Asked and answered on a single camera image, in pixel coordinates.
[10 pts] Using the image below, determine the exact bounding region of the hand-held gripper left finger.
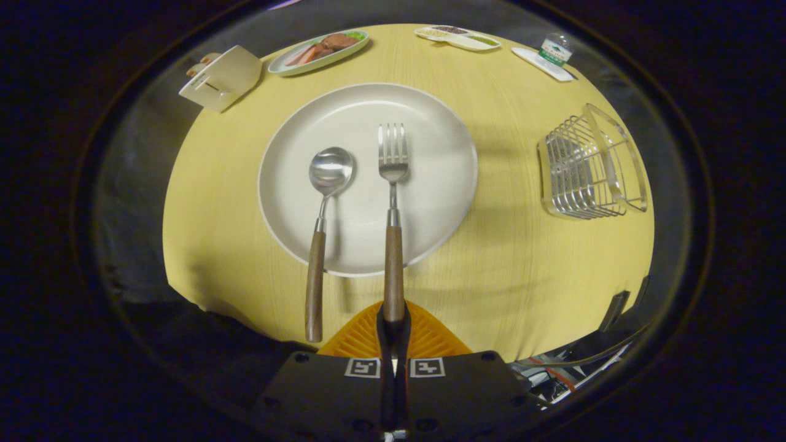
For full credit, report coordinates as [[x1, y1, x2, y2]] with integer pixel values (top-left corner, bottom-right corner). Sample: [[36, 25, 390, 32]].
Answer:
[[253, 300, 394, 438]]

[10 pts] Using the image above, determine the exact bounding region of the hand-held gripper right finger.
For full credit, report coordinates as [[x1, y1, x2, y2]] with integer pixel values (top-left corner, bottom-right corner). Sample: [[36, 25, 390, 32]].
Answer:
[[394, 300, 543, 438]]

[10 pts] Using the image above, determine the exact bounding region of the wooden handled steel fork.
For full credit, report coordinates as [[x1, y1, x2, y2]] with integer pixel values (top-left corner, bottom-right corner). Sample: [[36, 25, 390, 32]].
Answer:
[[378, 123, 411, 324]]

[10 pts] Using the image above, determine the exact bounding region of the large white round plate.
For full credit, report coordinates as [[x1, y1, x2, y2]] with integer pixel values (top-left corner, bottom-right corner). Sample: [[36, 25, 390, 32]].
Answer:
[[258, 83, 478, 278]]

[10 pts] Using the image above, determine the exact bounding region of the cream plastic holder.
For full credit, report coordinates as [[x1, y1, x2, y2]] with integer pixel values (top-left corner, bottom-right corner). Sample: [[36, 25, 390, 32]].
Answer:
[[179, 45, 263, 114]]

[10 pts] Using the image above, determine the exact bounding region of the small white rectangular tray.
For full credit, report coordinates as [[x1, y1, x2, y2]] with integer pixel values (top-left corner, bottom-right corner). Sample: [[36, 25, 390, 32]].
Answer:
[[512, 47, 578, 82]]

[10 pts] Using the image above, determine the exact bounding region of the oval plate of food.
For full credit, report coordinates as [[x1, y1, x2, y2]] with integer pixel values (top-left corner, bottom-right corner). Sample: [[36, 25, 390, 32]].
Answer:
[[268, 29, 370, 77]]

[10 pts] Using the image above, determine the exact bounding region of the small plastic water bottle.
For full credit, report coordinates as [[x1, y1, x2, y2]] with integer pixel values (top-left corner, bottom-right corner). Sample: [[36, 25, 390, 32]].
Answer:
[[537, 33, 574, 68]]

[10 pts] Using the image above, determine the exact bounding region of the divided white condiment dish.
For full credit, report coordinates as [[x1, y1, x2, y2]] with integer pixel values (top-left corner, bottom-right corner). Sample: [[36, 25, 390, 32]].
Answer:
[[414, 25, 502, 52]]

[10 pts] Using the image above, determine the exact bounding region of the wooden handled steel spoon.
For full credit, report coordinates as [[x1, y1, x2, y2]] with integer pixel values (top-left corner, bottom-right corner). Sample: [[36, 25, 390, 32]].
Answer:
[[305, 147, 355, 343]]

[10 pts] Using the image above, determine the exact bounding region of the clear acrylic wire rack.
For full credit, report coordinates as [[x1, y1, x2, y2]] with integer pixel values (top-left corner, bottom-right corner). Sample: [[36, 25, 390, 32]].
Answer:
[[538, 103, 648, 220]]

